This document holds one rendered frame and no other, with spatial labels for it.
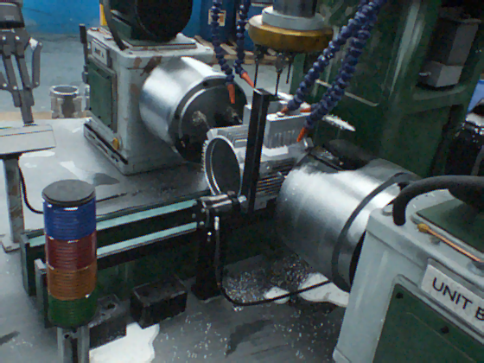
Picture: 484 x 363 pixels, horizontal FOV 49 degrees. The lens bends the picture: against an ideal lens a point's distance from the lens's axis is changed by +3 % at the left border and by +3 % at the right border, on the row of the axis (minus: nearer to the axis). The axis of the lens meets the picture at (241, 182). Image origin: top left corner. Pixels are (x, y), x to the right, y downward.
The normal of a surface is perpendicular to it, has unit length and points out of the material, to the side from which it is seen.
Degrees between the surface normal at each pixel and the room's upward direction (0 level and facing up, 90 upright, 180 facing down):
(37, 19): 90
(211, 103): 90
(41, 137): 61
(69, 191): 0
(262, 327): 0
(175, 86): 43
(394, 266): 90
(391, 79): 90
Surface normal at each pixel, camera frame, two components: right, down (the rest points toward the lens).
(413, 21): -0.81, 0.19
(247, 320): 0.11, -0.88
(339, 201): -0.56, -0.41
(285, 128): 0.56, 0.44
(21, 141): 0.56, -0.04
